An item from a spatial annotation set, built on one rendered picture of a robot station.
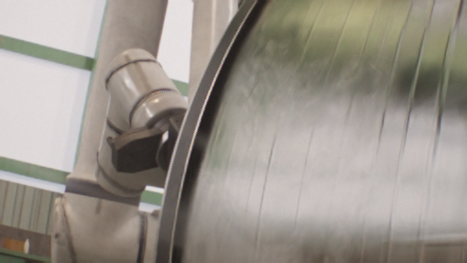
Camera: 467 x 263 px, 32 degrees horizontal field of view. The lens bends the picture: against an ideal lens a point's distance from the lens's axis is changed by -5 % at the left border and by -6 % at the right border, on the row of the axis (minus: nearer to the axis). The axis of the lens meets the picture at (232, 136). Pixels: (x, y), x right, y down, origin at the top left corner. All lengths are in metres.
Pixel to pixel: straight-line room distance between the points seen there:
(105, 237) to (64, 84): 9.81
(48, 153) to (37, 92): 0.84
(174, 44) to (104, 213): 10.48
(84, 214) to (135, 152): 0.47
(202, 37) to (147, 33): 0.17
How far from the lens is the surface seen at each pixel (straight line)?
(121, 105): 1.21
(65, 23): 11.53
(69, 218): 1.58
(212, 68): 0.84
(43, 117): 11.20
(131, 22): 1.63
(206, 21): 1.52
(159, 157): 1.13
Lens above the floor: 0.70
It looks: 11 degrees up
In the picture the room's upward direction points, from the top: 9 degrees clockwise
